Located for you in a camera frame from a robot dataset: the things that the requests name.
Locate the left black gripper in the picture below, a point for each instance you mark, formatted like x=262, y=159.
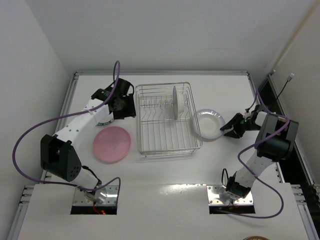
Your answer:
x=126, y=110

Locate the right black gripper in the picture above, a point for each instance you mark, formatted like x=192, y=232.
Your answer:
x=240, y=124

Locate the pink plastic plate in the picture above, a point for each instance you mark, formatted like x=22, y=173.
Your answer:
x=111, y=144

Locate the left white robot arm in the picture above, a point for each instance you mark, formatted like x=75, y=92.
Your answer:
x=58, y=153

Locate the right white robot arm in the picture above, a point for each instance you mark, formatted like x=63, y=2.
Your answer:
x=266, y=150

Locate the brown round object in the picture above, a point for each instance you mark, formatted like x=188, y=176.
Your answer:
x=256, y=237

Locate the metal wire dish rack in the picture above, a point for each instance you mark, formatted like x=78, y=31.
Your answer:
x=158, y=133

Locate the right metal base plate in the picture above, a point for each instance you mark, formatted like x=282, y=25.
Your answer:
x=218, y=197

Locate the metal base plate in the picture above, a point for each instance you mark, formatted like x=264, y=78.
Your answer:
x=110, y=195
x=218, y=197

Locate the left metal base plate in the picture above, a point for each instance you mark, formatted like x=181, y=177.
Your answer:
x=110, y=195

